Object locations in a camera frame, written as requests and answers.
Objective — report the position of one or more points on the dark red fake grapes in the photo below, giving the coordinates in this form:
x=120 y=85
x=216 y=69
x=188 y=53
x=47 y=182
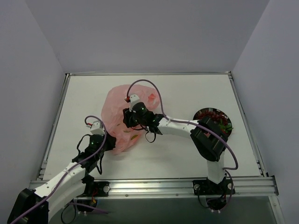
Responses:
x=214 y=116

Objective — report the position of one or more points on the red fake cherry tomatoes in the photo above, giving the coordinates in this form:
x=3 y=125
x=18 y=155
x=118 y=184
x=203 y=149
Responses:
x=225 y=126

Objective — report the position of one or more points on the aluminium front rail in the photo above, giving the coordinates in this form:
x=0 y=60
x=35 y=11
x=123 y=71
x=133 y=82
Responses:
x=183 y=187

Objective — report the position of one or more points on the black rimmed round plate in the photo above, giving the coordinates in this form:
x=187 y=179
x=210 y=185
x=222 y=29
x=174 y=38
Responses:
x=196 y=116

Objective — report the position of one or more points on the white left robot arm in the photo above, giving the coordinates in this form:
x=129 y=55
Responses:
x=39 y=205

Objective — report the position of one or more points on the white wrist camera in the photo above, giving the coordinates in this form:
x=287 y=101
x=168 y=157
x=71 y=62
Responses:
x=96 y=128
x=133 y=100

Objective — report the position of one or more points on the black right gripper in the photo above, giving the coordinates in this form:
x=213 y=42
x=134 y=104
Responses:
x=126 y=117

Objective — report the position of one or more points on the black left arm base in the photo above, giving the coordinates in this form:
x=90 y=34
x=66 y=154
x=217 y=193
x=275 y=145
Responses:
x=93 y=191

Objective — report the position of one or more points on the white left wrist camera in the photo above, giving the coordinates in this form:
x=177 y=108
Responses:
x=96 y=128

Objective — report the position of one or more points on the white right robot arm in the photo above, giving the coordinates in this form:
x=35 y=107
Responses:
x=207 y=137

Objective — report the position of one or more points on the pink plastic bag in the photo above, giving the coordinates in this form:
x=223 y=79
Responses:
x=112 y=114

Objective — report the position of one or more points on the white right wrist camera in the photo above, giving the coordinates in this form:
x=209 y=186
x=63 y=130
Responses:
x=133 y=100

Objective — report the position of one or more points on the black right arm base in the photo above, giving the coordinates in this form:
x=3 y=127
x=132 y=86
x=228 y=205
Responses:
x=212 y=196

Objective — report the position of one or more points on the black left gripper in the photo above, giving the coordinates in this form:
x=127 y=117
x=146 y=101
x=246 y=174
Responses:
x=111 y=142

